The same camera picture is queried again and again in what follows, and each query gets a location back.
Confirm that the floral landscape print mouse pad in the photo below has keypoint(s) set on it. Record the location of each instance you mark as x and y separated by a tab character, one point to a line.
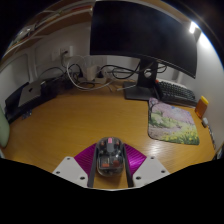
171	123

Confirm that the dark grey mechanical keyboard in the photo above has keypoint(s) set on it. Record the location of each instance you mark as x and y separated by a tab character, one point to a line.
176	93

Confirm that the transparent computer mouse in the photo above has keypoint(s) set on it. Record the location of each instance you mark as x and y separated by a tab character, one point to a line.
109	156

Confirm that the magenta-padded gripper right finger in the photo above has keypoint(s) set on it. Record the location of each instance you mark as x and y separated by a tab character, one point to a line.
150	170

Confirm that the white power strip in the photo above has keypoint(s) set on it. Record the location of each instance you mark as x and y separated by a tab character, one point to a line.
91	75

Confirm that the sage green bag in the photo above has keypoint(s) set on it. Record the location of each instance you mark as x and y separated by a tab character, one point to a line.
3	128

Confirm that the orange bottle with yellow lid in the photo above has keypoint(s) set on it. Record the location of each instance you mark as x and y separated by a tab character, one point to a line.
201	107

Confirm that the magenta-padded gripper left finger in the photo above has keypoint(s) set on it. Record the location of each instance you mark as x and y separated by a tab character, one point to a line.
71	170

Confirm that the white wall socket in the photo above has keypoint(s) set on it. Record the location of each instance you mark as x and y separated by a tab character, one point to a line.
63	52

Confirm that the black computer monitor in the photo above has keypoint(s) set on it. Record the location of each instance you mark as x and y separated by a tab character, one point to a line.
140	30

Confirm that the wooden wall shelf unit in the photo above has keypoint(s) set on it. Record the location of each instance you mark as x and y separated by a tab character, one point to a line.
40	25

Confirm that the dark pen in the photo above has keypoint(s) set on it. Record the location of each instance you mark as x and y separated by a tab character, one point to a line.
212	136

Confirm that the bright wall lamp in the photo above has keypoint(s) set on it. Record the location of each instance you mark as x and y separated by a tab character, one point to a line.
192	27

